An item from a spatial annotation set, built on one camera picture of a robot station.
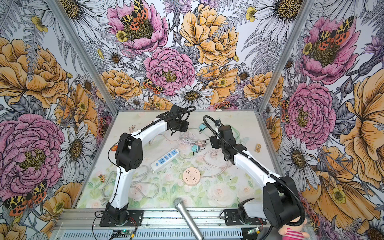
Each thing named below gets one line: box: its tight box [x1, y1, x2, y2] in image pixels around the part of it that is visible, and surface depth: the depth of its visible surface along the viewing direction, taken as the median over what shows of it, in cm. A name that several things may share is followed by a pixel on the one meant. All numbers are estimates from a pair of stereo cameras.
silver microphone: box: [173, 197, 204, 240], surface depth 74 cm
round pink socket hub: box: [182, 167, 201, 186], surface depth 87 cm
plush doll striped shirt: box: [278, 216, 310, 240], surface depth 67 cm
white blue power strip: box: [150, 148, 180, 171], surface depth 93 cm
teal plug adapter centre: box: [191, 144, 200, 153], surface depth 99 cm
